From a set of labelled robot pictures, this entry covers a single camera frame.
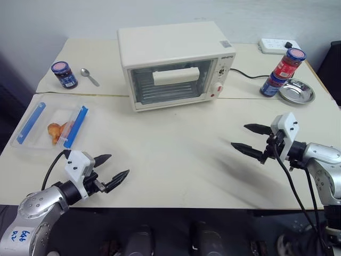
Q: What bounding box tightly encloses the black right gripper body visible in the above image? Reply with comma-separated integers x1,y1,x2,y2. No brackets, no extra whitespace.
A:
260,129,286,165

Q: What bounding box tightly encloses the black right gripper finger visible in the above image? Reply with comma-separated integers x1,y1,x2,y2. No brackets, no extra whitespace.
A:
230,142,263,161
243,123,271,137

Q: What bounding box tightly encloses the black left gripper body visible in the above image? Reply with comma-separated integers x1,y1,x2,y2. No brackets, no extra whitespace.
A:
84,172,110,197

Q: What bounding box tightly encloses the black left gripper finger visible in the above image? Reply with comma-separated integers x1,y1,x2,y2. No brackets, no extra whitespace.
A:
104,169,131,194
94,154,112,169

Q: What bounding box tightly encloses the clear container with blue clips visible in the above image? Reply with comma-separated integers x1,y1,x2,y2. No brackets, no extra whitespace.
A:
11,94,90,150

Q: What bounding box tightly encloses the white toaster oven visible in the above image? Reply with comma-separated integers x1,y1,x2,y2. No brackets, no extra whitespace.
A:
117,21,237,113

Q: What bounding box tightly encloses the blue container clip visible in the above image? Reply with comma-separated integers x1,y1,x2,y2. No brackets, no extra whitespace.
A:
16,102,47,145
63,105,89,148

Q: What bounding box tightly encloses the blue label jam jar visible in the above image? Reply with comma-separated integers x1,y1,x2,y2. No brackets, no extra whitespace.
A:
51,61,79,90
259,72,287,98

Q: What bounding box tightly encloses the golden croissant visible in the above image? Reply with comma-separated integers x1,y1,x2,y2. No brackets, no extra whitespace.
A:
47,122,71,146

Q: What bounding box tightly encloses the stainless steel plate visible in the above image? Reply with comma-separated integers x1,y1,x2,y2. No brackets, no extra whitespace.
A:
278,78,316,105

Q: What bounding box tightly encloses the red label jam jar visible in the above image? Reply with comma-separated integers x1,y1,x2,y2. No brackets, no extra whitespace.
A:
274,47,306,81

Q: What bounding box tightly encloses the white power strip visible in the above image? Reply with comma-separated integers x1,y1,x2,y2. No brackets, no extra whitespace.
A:
257,37,302,55

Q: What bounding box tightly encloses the metal spoon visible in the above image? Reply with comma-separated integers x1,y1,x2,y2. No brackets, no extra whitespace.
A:
80,67,101,87

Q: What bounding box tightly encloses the black chair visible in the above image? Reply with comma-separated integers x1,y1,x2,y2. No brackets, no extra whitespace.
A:
315,40,341,106

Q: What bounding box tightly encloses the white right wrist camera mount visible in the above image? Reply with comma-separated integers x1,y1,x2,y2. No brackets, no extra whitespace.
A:
270,111,301,161

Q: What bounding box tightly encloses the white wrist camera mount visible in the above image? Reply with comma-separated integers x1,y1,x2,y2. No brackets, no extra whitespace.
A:
270,111,301,161
64,150,96,199

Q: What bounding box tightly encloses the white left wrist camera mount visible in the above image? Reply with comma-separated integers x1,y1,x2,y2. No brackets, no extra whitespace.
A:
64,150,96,199

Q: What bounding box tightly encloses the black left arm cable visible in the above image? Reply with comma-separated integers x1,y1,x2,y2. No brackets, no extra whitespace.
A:
42,149,72,190

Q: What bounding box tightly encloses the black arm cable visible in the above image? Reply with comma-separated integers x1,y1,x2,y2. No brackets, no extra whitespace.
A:
42,149,72,190
273,148,330,256

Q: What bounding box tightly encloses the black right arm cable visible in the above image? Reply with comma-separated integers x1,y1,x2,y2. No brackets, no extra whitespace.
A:
273,148,330,256

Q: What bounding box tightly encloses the white oven door handle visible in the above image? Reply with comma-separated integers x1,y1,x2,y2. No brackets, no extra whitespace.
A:
152,67,200,86

